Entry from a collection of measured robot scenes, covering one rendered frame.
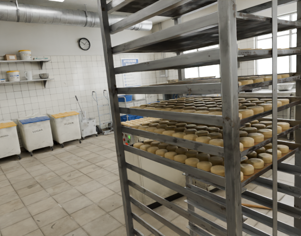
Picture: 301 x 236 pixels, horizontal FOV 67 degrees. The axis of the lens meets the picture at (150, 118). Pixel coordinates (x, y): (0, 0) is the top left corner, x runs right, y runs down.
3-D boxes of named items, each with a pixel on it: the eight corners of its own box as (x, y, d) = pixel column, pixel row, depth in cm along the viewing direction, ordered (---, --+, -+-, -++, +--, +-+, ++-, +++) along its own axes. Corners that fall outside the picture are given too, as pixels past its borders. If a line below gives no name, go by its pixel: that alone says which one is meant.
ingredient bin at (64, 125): (60, 149, 508) (55, 115, 495) (52, 144, 558) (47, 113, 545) (84, 143, 540) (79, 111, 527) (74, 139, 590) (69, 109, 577)
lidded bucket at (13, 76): (19, 81, 503) (18, 71, 499) (22, 80, 485) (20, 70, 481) (7, 82, 487) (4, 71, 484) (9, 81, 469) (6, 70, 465)
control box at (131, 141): (125, 143, 246) (124, 130, 244) (135, 147, 226) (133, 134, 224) (122, 143, 245) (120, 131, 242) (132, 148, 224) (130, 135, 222)
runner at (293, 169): (179, 146, 137) (179, 141, 137) (183, 145, 139) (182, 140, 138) (299, 176, 87) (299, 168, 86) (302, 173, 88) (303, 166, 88)
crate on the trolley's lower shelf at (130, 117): (134, 119, 687) (133, 112, 683) (143, 120, 661) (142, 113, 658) (120, 123, 646) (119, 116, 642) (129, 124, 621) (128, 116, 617)
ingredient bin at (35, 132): (29, 157, 467) (21, 121, 454) (22, 151, 516) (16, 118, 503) (56, 150, 500) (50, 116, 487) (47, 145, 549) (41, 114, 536)
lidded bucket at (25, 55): (31, 61, 515) (29, 51, 511) (34, 60, 496) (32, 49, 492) (19, 61, 499) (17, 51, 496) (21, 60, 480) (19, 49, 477)
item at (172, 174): (178, 182, 297) (173, 114, 282) (196, 192, 268) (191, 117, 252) (130, 201, 263) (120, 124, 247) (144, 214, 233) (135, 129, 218)
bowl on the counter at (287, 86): (271, 91, 444) (271, 84, 442) (278, 89, 465) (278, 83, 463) (290, 91, 419) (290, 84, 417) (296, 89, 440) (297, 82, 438)
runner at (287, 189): (180, 160, 139) (180, 155, 138) (184, 159, 140) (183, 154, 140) (299, 198, 88) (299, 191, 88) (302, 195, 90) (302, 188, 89)
